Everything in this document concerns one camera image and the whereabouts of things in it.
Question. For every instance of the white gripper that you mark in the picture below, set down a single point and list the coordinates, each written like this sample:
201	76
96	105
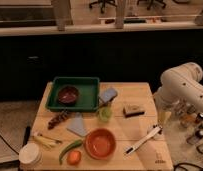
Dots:
164	102

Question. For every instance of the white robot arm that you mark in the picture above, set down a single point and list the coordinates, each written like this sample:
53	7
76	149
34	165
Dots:
179	83

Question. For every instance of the wooden whiteboard eraser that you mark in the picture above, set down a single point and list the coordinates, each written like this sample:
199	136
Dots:
133	110

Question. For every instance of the orange red bowl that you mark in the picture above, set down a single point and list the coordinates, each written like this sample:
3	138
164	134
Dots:
100	144

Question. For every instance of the dark red small bowl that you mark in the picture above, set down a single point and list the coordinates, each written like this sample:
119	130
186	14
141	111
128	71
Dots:
68	95

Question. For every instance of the blue grey sponge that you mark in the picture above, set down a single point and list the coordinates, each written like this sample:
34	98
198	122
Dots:
108	95

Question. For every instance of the green small cup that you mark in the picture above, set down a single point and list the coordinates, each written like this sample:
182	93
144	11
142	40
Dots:
104	113

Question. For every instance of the green plastic tray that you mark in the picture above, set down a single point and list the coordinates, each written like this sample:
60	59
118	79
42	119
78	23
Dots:
88	99

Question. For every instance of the grey triangular cloth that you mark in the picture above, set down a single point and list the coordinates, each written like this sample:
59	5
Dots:
77	125

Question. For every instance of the green toy pepper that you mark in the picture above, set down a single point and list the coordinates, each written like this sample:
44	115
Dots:
75	144

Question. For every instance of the brown toy sausage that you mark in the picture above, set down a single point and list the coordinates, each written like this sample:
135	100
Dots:
63	116

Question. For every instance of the orange toy fruit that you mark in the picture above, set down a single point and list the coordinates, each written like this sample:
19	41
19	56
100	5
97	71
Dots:
74	157

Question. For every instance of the black office chair base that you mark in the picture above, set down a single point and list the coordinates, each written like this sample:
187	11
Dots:
103	3

